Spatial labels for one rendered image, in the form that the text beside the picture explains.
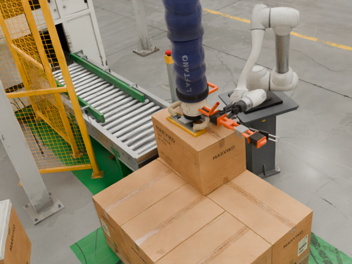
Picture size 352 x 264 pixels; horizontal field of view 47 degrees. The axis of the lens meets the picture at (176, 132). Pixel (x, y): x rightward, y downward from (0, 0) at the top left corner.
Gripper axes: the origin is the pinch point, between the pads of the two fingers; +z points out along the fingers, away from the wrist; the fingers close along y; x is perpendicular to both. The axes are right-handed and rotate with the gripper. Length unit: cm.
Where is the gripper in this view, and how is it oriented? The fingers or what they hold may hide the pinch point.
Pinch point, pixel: (219, 118)
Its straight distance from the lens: 267.3
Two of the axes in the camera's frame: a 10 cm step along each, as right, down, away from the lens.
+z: -7.9, 4.3, -4.4
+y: 1.2, 8.1, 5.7
